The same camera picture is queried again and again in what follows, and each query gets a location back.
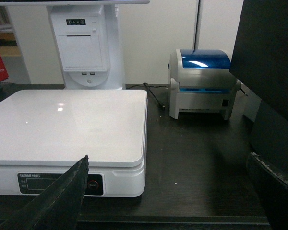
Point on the blue grey label printer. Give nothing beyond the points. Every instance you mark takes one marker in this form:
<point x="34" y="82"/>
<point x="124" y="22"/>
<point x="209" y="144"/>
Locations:
<point x="200" y="81"/>

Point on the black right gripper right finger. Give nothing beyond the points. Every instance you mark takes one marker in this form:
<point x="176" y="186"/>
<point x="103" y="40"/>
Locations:
<point x="271" y="186"/>

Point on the white checkout scale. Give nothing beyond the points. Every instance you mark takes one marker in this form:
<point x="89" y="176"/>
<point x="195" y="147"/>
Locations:
<point x="43" y="133"/>

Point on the wooden pallet shelf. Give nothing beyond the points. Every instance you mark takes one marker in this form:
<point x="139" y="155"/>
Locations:
<point x="8" y="43"/>

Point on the black monitor panel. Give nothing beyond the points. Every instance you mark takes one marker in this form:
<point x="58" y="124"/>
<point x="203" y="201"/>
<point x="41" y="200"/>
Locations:
<point x="260" y="61"/>

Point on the white POS terminal stand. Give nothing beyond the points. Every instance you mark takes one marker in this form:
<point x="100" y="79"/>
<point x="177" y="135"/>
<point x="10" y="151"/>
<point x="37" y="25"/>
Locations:
<point x="88" y="40"/>

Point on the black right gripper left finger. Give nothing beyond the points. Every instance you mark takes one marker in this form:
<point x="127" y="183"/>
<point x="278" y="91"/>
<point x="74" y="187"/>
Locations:
<point x="57" y="207"/>

